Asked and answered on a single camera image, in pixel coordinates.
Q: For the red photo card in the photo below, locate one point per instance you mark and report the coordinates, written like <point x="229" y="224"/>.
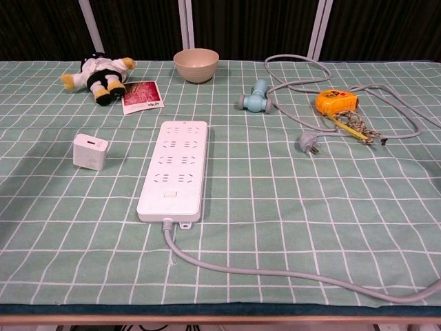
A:
<point x="141" y="98"/>

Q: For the white charger cube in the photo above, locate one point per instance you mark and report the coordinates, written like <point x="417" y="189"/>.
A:
<point x="89" y="153"/>

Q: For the white power strip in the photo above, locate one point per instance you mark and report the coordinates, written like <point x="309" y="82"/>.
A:
<point x="172" y="207"/>

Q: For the yellow tape measure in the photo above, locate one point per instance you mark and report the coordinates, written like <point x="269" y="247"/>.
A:
<point x="334" y="101"/>

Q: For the green checked tablecloth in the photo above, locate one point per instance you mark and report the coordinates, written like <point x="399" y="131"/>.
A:
<point x="275" y="207"/>

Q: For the black and white plush doll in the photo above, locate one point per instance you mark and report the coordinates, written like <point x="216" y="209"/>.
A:
<point x="100" y="70"/>

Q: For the beige bowl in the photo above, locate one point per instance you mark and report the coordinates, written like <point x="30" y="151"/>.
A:
<point x="196" y="74"/>

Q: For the white partition frame post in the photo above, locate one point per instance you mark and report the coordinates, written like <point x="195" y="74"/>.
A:
<point x="90" y="24"/>
<point x="186" y="24"/>
<point x="320" y="24"/>

